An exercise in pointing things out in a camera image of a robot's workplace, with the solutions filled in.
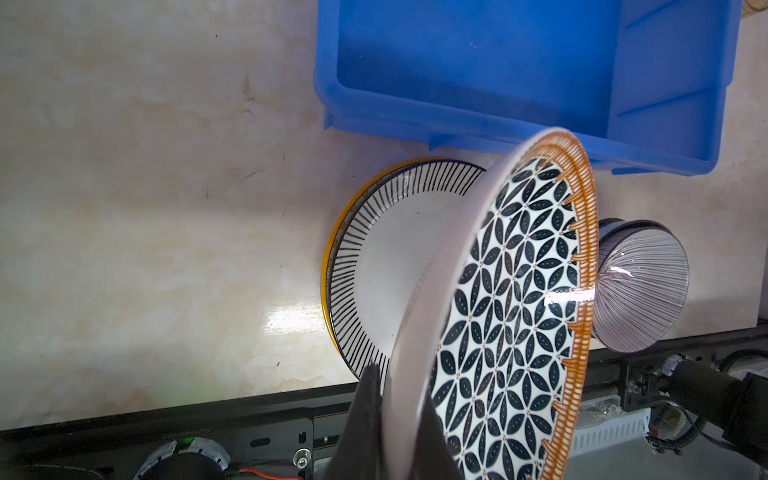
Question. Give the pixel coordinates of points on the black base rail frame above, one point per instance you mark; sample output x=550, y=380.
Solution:
x=285, y=435

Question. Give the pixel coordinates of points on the floral pattern plate orange rim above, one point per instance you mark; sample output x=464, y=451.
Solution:
x=496, y=335

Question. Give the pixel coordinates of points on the blue plastic bin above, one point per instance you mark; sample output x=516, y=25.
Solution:
x=642, y=84

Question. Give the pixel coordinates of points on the black striped rim white plate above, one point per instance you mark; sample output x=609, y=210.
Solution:
x=379, y=249

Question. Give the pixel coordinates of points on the white slotted cable duct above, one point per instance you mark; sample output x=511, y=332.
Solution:
x=626, y=428

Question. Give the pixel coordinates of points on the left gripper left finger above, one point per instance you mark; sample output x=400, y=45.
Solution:
x=357, y=455

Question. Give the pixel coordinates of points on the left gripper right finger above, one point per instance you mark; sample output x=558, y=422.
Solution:
x=432, y=459

